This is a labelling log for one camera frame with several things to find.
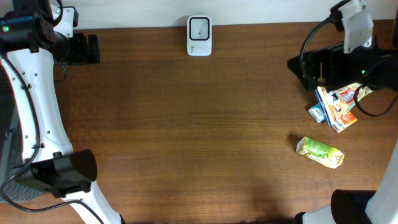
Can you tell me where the yellow snack bag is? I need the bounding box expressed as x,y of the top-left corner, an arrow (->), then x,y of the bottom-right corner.
315,83 -> 361,126

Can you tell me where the green yellow juice carton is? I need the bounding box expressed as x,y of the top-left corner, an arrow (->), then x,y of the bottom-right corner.
295,137 -> 345,169

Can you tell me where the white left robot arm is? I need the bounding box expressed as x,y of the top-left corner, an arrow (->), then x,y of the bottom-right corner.
1,1 -> 124,223

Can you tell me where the orange tissue pack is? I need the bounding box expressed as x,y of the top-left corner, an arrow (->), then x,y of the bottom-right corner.
331,112 -> 358,133

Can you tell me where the white barcode scanner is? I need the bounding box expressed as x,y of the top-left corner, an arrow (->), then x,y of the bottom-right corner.
187,15 -> 213,57

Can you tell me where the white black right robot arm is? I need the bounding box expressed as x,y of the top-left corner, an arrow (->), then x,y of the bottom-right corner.
287,6 -> 397,223

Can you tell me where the teal tissue pack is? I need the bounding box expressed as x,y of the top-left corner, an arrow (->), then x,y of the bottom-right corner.
308,103 -> 325,123

